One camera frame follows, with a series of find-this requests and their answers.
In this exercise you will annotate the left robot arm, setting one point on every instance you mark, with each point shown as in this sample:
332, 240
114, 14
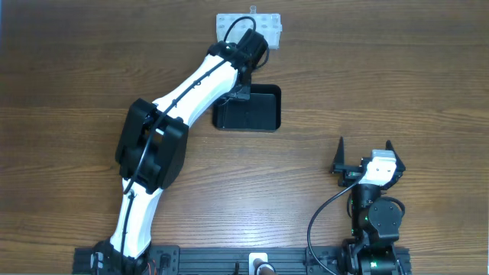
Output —
214, 80

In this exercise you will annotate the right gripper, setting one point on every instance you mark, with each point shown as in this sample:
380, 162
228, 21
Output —
347, 175

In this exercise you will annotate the clear test tube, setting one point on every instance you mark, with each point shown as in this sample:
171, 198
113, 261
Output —
252, 9

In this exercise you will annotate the mounting rail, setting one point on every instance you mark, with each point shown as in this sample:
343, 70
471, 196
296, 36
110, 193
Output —
214, 261

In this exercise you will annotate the white test tube rack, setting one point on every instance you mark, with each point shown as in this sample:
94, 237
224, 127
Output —
275, 38

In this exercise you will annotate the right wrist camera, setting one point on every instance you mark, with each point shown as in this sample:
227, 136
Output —
378, 168

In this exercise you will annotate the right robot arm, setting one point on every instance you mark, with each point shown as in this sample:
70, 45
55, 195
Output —
378, 219

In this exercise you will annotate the black tray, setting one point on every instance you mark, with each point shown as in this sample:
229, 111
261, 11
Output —
260, 114

